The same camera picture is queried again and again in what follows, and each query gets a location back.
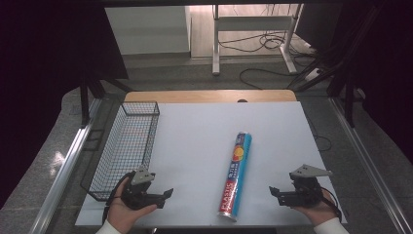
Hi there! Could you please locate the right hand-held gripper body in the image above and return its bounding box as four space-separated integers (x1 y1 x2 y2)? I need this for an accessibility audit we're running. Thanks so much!
282 164 334 210

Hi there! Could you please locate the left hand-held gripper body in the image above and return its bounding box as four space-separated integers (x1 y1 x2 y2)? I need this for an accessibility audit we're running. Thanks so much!
121 165 166 211

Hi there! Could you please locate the person's left hand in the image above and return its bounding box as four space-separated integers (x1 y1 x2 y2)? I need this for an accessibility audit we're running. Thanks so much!
105 176 159 234

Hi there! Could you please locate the person's right hand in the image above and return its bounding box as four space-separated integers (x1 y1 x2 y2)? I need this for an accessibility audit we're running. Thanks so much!
291 189 341 227

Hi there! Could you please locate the blue red tube package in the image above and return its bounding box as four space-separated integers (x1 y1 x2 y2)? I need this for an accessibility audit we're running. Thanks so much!
217 131 253 223

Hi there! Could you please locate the person's left white sleeve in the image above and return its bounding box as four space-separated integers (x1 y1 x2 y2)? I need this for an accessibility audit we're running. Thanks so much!
94 219 124 234

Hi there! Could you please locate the person's white sleeve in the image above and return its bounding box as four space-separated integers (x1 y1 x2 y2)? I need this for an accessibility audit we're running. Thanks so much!
94 219 124 234
313 216 351 234

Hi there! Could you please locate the person's right white sleeve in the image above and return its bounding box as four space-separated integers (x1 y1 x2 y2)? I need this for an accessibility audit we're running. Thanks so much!
313 216 351 234

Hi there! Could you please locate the white table mat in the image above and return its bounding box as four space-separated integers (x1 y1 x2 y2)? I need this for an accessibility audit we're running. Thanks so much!
74 100 348 228

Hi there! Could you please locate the black metal stand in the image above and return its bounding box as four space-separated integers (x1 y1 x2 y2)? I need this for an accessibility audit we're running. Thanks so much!
78 75 134 129
286 19 368 129

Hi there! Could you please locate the white power strip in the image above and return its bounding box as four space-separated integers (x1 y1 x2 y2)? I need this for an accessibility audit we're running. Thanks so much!
304 67 323 83

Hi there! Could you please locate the black curtain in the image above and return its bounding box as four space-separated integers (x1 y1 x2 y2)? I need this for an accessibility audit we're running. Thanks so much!
0 0 130 209
293 0 413 157

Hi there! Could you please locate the white cabinet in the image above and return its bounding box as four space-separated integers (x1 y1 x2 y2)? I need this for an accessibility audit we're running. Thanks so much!
104 5 192 56

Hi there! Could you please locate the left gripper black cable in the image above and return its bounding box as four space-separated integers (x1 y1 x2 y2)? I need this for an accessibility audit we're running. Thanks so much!
102 171 134 226

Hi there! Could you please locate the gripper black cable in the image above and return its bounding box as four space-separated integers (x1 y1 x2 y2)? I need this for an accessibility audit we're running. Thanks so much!
102 171 134 226
320 186 343 222

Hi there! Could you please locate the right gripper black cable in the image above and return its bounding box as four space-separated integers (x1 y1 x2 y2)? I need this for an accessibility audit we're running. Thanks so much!
320 186 343 222

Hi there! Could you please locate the black wire basket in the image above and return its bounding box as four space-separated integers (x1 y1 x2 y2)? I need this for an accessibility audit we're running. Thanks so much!
80 100 161 203

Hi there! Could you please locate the thin black cable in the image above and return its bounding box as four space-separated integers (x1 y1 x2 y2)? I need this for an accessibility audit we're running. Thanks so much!
306 113 333 153

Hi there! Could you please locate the aluminium rail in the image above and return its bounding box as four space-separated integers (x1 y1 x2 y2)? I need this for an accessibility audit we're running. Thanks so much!
328 97 413 234
29 97 102 234

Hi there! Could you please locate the black floor cable bundle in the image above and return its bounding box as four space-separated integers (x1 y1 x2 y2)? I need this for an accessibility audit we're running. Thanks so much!
217 30 315 55

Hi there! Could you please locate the white desk frame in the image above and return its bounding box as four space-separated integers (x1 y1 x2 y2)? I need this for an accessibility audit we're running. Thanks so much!
211 3 304 77

